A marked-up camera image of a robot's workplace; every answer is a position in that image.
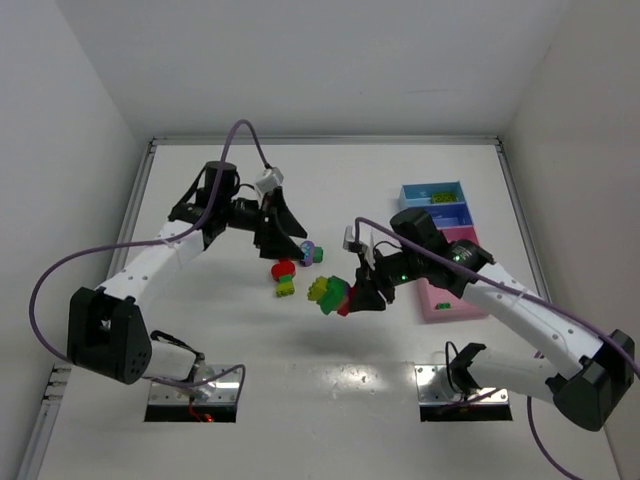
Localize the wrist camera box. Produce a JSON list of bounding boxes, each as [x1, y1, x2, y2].
[[343, 224, 373, 262], [254, 167, 284, 195]]

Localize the green purple lego stack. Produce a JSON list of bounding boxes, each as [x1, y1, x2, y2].
[[307, 276, 351, 315]]

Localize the red square lego brick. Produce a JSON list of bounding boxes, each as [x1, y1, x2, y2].
[[337, 287, 357, 317]]

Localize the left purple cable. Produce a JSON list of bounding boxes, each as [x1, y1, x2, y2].
[[28, 119, 271, 396]]

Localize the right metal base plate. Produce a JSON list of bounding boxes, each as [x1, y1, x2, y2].
[[414, 364, 509, 407]]

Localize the yellow-green lego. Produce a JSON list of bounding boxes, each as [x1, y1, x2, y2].
[[431, 192, 457, 204]]

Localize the red round lego lower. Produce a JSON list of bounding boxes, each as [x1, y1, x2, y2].
[[271, 260, 296, 282]]

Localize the metal base plate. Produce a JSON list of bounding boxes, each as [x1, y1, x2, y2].
[[147, 364, 246, 407], [414, 364, 509, 407]]

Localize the yellow-green lego brick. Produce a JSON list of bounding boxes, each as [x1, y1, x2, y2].
[[275, 281, 295, 297]]

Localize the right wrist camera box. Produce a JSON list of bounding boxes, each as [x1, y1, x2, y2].
[[343, 224, 373, 262]]

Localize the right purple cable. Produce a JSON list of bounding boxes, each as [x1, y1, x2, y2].
[[352, 216, 640, 480]]

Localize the light blue container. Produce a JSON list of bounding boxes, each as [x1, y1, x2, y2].
[[398, 181, 466, 209]]

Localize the purple paw lego piece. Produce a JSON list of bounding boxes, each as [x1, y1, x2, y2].
[[300, 240, 324, 267]]

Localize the small pink container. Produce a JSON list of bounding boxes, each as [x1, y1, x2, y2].
[[441, 225, 480, 245]]

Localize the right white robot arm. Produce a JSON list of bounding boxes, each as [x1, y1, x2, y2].
[[343, 207, 639, 431]]

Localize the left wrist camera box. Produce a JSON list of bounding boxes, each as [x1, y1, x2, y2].
[[254, 167, 284, 195]]

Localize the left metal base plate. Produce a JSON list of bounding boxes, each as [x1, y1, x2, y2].
[[147, 364, 246, 407]]

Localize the purple cable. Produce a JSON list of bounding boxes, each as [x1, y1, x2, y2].
[[28, 119, 271, 396], [352, 216, 640, 480]]

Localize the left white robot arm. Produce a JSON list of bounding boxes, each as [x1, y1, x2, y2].
[[67, 161, 307, 385]]

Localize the large pink container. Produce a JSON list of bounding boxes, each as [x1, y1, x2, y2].
[[416, 279, 488, 324]]

